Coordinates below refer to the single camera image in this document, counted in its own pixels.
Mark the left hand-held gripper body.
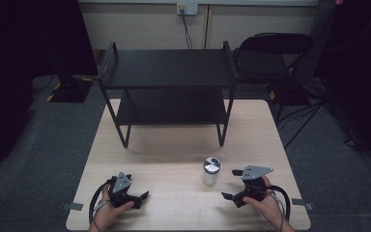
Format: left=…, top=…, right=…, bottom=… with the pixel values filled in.
left=107, top=171, right=142, bottom=209

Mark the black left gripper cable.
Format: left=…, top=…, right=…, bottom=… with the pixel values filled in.
left=88, top=179, right=114, bottom=224

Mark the white wall socket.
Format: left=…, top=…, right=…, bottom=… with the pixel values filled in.
left=176, top=2, right=199, bottom=16

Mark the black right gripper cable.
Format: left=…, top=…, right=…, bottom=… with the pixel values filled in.
left=265, top=185, right=292, bottom=223

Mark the person's right hand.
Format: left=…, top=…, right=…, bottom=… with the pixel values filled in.
left=242, top=175, right=288, bottom=227

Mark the black two-tier metal shelf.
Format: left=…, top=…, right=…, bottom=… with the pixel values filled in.
left=95, top=40, right=242, bottom=149

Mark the black stand base yellow tape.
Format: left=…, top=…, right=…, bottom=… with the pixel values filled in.
left=45, top=74, right=96, bottom=104
left=266, top=79, right=311, bottom=107

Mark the black tripod leg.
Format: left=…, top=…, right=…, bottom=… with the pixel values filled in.
left=283, top=101, right=325, bottom=150

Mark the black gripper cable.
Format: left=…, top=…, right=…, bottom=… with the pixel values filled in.
left=265, top=185, right=292, bottom=223
left=88, top=179, right=114, bottom=224

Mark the black folding chair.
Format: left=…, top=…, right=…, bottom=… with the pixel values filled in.
left=232, top=32, right=316, bottom=124

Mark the grey table bracket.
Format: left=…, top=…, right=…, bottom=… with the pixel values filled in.
left=61, top=201, right=84, bottom=213
left=291, top=198, right=315, bottom=212

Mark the beige wall conduit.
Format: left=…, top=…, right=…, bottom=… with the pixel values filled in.
left=202, top=4, right=213, bottom=50

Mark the black power cable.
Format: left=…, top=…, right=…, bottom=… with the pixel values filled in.
left=180, top=9, right=194, bottom=50

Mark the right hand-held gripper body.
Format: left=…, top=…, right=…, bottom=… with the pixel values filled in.
left=235, top=164, right=274, bottom=208

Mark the black floor cable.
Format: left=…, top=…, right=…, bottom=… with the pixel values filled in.
left=274, top=102, right=366, bottom=150

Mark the black curtain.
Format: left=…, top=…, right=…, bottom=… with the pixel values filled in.
left=313, top=0, right=371, bottom=178
left=0, top=0, right=100, bottom=172

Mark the person's left hand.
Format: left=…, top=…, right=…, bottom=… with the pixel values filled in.
left=89, top=185, right=135, bottom=232

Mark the small silver can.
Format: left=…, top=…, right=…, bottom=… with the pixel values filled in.
left=202, top=157, right=221, bottom=187

